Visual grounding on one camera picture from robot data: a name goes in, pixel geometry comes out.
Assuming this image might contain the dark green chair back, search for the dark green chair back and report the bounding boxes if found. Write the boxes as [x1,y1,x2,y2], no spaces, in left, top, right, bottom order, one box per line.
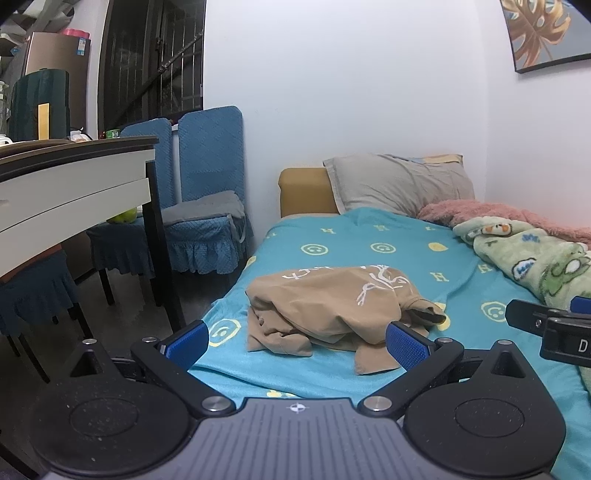
[10,68,70,143]

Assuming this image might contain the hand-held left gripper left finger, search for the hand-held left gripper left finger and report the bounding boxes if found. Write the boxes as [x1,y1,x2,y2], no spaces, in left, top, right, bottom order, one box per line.
[69,320,236,419]

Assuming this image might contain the green cartoon blanket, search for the green cartoon blanket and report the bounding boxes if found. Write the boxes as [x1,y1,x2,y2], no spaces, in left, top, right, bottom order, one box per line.
[452,218,591,311]

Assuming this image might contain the pink fluffy blanket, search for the pink fluffy blanket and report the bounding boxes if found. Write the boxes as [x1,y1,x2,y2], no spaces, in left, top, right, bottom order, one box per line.
[418,199,591,245]

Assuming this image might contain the dark barred window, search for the dark barred window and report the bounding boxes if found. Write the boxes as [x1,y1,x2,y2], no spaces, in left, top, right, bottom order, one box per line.
[98,0,206,136]

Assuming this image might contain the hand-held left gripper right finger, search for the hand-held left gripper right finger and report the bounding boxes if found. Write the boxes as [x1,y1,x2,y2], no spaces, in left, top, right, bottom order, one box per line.
[358,320,525,419]

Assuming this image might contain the grey seat cushion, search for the grey seat cushion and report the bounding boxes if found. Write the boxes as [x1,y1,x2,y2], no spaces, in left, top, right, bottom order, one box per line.
[161,191,246,228]

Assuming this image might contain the blue covered chair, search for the blue covered chair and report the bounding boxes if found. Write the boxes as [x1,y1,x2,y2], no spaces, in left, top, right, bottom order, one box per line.
[159,105,254,278]
[0,249,95,384]
[85,117,176,306]

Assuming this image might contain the white and dark table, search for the white and dark table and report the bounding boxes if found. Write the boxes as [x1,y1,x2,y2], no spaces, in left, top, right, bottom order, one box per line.
[0,135,186,334]

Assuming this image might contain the tan thin pillow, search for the tan thin pillow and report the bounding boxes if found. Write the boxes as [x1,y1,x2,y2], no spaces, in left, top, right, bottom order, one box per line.
[413,153,464,165]

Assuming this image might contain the tan printed t-shirt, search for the tan printed t-shirt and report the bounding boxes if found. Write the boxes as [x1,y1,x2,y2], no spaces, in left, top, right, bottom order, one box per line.
[246,264,448,376]

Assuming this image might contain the green fruit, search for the green fruit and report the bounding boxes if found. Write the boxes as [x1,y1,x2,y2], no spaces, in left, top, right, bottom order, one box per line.
[107,208,139,226]

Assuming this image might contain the grey pillow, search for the grey pillow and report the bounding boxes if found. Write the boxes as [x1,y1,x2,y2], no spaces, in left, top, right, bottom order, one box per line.
[323,153,476,217]

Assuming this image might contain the tan upholstered bed end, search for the tan upholstered bed end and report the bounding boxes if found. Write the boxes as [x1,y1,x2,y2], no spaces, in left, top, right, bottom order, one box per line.
[278,167,341,219]

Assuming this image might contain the gold refrigerator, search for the gold refrigerator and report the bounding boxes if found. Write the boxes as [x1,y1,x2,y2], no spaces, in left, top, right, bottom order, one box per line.
[21,31,92,134]

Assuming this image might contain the blue printed bedsheet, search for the blue printed bedsheet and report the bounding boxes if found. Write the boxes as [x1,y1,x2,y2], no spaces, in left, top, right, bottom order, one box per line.
[187,207,591,478]

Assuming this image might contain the leaf wall picture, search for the leaf wall picture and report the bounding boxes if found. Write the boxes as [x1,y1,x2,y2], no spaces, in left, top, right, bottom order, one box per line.
[500,0,591,75]

